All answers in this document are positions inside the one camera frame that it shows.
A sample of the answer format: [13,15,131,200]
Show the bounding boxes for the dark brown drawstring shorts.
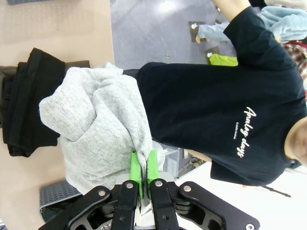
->
[0,60,91,130]

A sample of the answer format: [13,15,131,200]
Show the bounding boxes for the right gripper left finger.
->
[38,152,146,230]

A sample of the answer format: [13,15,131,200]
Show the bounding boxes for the grey plastic lattice basket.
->
[39,181,113,230]
[6,0,60,5]

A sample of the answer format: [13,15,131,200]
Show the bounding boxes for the lime green bag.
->
[208,54,239,67]

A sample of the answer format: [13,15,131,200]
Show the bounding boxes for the light grey sweat garment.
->
[39,62,166,195]

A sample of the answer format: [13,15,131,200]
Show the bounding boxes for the mannequin in blue fleece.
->
[188,6,307,45]

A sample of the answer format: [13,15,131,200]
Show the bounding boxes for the person in black t-shirt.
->
[123,0,307,187]

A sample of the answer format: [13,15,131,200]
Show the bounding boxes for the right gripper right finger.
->
[146,150,261,230]

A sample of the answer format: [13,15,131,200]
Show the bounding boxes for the black light stand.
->
[242,184,292,198]

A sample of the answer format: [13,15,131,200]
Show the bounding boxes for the black fuzzy garment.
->
[44,200,82,223]

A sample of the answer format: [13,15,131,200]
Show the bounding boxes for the mannequin in plaid hoodie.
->
[283,40,307,92]

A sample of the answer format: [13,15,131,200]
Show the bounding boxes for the white side table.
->
[176,161,307,230]

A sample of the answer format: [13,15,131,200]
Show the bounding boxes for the person's right forearm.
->
[213,0,251,24]

